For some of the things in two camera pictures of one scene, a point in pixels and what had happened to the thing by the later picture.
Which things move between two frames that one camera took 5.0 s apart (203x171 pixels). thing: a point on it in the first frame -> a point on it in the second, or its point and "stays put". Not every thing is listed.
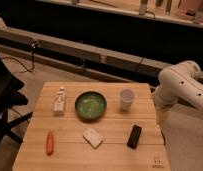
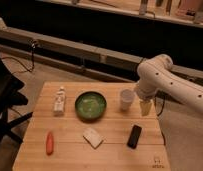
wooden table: x=94 y=126 stays put
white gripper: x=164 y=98 -> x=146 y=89
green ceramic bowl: x=90 y=105 stays put
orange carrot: x=49 y=144 stays put
